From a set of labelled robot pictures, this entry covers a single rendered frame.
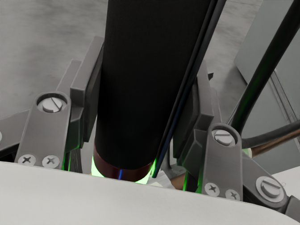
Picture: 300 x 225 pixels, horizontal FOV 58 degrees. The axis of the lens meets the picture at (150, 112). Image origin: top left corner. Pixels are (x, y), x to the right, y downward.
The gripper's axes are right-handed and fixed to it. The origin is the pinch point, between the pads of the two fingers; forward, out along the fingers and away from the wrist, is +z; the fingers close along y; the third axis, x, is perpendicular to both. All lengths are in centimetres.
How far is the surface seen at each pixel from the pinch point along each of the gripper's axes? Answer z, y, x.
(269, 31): 254, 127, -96
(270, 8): 270, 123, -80
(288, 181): 23, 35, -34
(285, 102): 88, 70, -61
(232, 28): 398, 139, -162
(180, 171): 32, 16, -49
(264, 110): 99, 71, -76
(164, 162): 33, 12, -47
